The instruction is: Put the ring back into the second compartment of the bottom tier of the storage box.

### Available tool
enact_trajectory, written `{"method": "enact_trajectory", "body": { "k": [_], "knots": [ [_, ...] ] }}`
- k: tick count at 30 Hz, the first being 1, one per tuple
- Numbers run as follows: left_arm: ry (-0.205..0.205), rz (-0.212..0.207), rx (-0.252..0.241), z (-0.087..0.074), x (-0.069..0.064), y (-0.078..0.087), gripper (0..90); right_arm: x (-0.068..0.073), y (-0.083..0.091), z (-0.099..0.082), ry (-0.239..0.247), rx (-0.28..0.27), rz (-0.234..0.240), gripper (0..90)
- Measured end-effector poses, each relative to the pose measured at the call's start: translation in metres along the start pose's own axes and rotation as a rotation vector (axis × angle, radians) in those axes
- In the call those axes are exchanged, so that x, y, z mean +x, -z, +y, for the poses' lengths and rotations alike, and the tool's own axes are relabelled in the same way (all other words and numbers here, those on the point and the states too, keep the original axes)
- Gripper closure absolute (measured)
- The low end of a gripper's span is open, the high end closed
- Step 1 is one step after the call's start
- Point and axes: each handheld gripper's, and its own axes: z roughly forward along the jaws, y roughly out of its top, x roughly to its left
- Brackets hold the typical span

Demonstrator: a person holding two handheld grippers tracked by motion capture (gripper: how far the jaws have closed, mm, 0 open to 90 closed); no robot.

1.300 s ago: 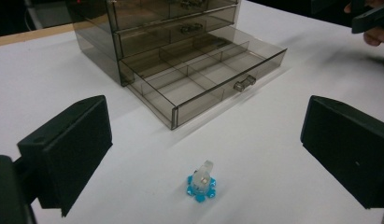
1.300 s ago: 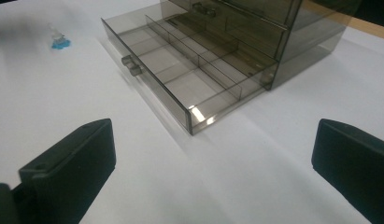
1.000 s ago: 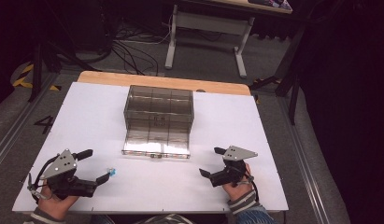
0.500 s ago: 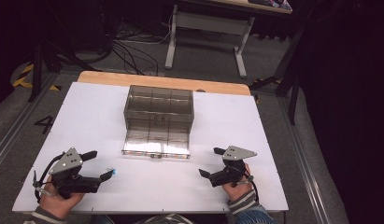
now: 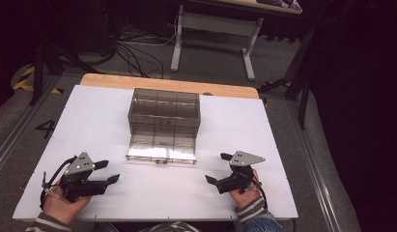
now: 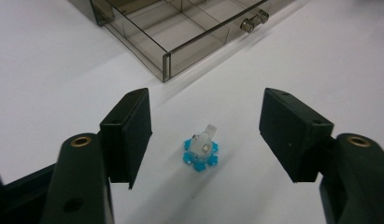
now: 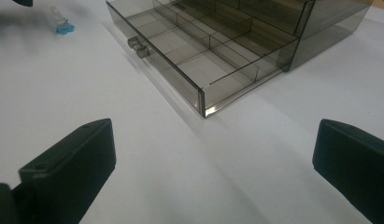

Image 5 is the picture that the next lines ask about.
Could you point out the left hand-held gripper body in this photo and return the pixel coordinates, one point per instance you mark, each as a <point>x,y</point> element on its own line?
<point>80,164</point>

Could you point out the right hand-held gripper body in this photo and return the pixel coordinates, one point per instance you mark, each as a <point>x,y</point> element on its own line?
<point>246,158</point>

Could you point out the clear grey drawer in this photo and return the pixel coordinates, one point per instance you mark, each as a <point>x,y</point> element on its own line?
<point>144,145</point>

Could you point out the clear grey drawer cabinet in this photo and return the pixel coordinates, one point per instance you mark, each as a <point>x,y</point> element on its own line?
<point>164,106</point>

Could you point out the person's right hand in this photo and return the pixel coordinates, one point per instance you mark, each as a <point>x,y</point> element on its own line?
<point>246,198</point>

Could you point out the person's left hand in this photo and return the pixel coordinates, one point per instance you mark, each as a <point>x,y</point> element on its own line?
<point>61,208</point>

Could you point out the white board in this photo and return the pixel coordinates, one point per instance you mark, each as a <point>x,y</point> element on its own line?
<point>218,135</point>

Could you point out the small dark round knob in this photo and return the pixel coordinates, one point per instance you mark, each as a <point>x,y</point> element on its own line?
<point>207,93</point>

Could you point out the black metal stand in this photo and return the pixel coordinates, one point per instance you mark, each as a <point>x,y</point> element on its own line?
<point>38,74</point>
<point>304,96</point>

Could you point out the wooden table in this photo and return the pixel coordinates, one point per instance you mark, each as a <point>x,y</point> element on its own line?
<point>138,82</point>

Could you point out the desk with white legs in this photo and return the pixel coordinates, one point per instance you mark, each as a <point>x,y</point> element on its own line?
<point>215,22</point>

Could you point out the dark patterned item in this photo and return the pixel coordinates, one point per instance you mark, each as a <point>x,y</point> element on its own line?
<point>283,3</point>

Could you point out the metal floor rail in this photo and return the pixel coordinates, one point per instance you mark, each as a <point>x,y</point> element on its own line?
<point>22,125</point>
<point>315,167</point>

